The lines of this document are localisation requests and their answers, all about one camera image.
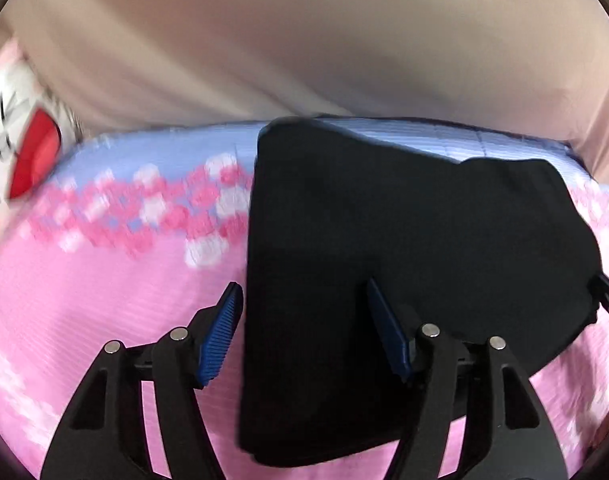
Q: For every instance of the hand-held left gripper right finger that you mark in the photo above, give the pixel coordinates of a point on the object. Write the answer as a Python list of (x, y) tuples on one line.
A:
[(389, 330)]

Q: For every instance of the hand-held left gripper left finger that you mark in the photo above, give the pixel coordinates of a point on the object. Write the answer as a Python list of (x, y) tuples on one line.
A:
[(219, 335)]

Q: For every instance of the black pants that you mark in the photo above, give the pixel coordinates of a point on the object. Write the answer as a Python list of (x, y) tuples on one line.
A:
[(334, 235)]

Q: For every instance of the pink floral printed blanket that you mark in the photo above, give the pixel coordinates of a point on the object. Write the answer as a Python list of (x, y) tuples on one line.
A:
[(109, 285)]

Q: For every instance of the white and red plush pillow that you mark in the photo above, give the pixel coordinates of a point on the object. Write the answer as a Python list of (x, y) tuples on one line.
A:
[(29, 145)]

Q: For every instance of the beige curtain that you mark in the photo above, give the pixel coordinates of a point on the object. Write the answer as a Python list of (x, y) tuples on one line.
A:
[(294, 35)]

